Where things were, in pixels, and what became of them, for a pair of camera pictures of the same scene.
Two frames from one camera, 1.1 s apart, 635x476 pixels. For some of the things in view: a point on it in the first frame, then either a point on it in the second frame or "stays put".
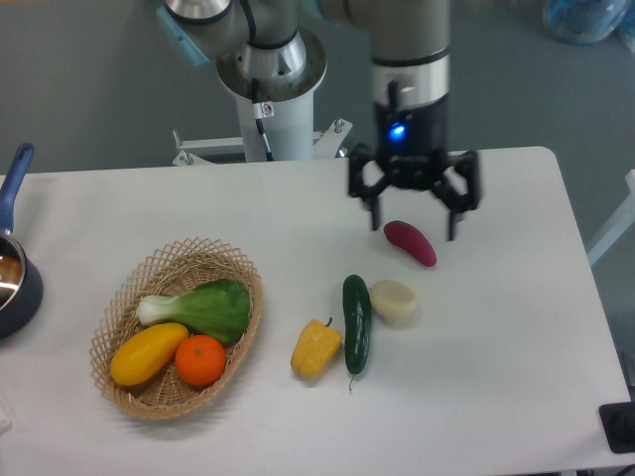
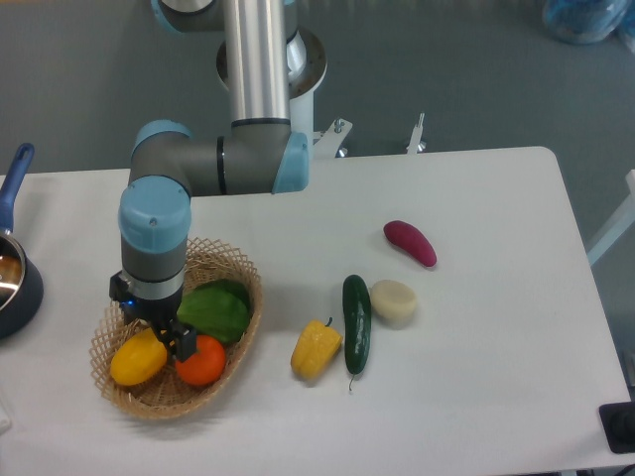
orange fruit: x=199 y=359 stays put
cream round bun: x=394 y=300 stays put
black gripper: x=412 y=142 to x=160 y=314
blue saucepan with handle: x=21 y=282 stays put
